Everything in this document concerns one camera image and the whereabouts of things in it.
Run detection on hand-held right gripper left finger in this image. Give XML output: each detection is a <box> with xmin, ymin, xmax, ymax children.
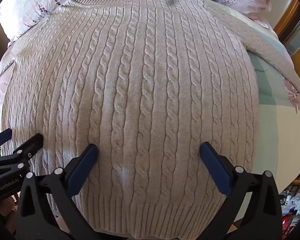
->
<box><xmin>16</xmin><ymin>143</ymin><xmax>102</xmax><ymax>240</ymax></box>

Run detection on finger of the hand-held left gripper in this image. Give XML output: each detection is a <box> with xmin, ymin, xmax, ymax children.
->
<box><xmin>0</xmin><ymin>128</ymin><xmax>13</xmax><ymax>150</ymax></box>
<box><xmin>0</xmin><ymin>133</ymin><xmax>44</xmax><ymax>167</ymax></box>

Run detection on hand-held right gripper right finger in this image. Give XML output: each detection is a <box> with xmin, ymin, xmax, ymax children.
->
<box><xmin>199</xmin><ymin>142</ymin><xmax>283</xmax><ymax>240</ymax></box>

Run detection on beige cable-knit sweater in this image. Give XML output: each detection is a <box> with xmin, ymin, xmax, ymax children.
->
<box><xmin>1</xmin><ymin>0</ymin><xmax>300</xmax><ymax>238</ymax></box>

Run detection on person's left hand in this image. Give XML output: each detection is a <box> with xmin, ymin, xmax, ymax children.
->
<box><xmin>0</xmin><ymin>192</ymin><xmax>20</xmax><ymax>218</ymax></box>

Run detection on floral patchwork bed sheet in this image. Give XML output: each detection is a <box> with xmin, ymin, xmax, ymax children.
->
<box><xmin>0</xmin><ymin>7</ymin><xmax>300</xmax><ymax>223</ymax></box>

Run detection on wooden framed cabinet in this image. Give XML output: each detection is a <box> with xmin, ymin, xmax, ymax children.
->
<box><xmin>274</xmin><ymin>0</ymin><xmax>300</xmax><ymax>81</ymax></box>

